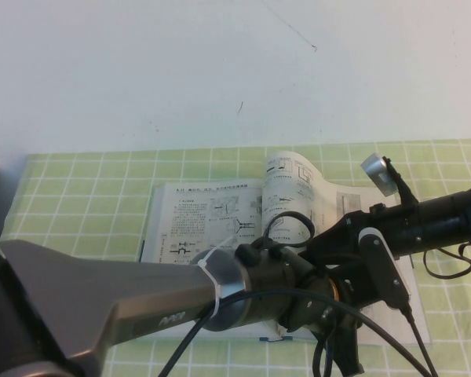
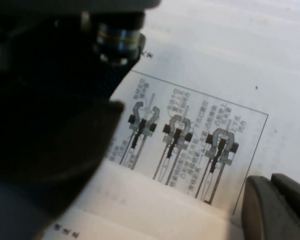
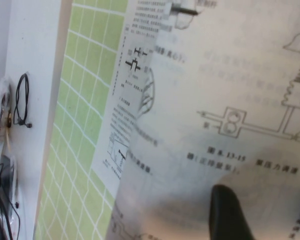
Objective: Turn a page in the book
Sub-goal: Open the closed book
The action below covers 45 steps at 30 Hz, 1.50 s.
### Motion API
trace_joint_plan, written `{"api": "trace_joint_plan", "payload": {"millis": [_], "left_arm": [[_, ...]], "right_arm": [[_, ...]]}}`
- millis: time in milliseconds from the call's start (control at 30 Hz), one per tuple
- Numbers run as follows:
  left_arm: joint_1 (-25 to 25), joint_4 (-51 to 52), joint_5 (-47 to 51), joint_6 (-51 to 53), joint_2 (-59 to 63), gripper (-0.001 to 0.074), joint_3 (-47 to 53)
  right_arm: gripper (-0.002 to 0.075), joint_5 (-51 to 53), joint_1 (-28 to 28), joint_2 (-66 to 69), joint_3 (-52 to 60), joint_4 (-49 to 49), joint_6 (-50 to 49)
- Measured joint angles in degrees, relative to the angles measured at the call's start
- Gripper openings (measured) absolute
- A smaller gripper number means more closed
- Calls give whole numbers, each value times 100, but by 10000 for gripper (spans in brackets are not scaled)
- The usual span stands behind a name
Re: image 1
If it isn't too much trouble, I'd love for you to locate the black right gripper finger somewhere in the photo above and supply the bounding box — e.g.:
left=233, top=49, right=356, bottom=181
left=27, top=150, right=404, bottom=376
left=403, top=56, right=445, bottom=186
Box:
left=303, top=234, right=365, bottom=269
left=309, top=218, right=355, bottom=253

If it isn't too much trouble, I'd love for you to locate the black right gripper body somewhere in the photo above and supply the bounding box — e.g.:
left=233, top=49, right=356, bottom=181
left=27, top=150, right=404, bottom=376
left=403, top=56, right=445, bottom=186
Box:
left=336, top=191, right=471, bottom=261

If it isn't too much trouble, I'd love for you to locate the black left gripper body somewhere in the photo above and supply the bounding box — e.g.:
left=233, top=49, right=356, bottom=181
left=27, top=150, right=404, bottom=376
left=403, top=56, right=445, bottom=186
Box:
left=320, top=260, right=385, bottom=339

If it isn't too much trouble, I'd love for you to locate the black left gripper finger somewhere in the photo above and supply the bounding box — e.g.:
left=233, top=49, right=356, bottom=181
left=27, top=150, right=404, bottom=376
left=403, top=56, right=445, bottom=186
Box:
left=336, top=332, right=367, bottom=377

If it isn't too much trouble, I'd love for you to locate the technical book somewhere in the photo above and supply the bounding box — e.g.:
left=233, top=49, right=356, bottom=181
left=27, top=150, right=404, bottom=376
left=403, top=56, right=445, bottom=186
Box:
left=140, top=148, right=433, bottom=347

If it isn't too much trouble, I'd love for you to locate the white zip tie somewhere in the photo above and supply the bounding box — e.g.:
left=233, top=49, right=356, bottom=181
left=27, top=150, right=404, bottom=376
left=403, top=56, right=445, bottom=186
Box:
left=197, top=233, right=239, bottom=320

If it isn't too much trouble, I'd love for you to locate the green checked tablecloth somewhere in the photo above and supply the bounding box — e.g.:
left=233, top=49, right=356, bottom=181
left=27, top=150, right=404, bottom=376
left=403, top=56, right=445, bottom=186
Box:
left=0, top=137, right=471, bottom=377

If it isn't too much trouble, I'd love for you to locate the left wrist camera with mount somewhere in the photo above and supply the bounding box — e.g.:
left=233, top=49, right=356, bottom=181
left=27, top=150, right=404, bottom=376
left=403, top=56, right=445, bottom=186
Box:
left=356, top=225, right=413, bottom=313

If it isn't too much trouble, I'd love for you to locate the thick black camera cable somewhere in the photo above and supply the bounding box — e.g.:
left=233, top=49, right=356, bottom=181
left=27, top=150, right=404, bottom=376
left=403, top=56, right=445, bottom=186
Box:
left=156, top=288, right=440, bottom=377

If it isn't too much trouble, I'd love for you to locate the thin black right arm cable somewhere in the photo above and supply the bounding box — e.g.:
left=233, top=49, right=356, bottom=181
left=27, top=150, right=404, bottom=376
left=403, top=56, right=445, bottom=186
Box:
left=422, top=240, right=471, bottom=280

